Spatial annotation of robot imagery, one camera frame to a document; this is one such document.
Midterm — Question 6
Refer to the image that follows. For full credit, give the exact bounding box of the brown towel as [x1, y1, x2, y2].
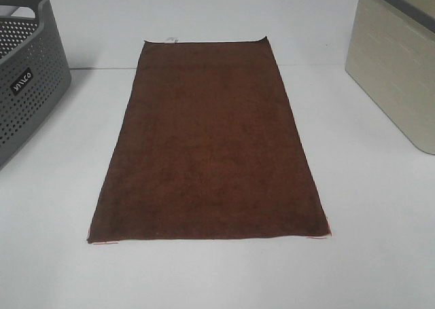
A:
[88, 38, 330, 243]

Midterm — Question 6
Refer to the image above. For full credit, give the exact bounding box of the beige plastic storage box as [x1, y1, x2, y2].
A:
[345, 0, 434, 154]

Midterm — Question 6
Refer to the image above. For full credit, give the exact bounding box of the grey perforated plastic basket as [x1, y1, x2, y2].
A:
[1, 0, 71, 164]

